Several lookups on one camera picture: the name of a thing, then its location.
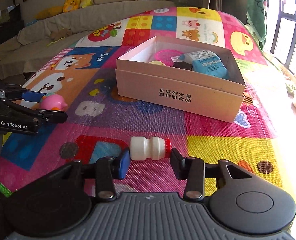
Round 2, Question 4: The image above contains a brown plush toy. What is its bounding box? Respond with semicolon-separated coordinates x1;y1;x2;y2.
50;28;73;42

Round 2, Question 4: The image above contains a colourful cartoon play mat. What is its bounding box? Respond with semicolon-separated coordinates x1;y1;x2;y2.
0;7;296;197

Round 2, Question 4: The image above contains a black window frame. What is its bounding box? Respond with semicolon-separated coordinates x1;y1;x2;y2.
270;0;296;68

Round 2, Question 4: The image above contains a beige sofa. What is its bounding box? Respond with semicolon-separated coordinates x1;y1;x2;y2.
0;0;180;80

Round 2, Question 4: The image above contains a yellow plush cushion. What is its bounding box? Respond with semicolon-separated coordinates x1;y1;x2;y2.
34;6;63;20

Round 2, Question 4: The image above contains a white yogurt drink bottle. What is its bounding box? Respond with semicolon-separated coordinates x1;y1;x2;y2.
130;137;171;161

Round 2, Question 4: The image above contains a yellow pudding toy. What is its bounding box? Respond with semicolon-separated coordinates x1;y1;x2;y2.
149;60;192;70

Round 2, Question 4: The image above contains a green hanging towel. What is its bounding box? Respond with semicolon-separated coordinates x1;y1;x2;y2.
246;0;267;49

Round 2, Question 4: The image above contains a pink plastic toy net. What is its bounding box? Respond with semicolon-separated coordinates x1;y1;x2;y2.
154;49;183;66

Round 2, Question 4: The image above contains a blue white wipes packet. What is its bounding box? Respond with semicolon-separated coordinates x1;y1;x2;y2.
179;49;229;79

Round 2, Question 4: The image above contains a pink pig toy figure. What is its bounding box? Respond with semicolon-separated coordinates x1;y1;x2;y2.
39;93;68;111

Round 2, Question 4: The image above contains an orange yellow plush backpack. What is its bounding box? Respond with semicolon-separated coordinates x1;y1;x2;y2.
63;0;81;13

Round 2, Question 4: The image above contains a pink cardboard box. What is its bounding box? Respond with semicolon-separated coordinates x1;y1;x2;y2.
115;36;246;123

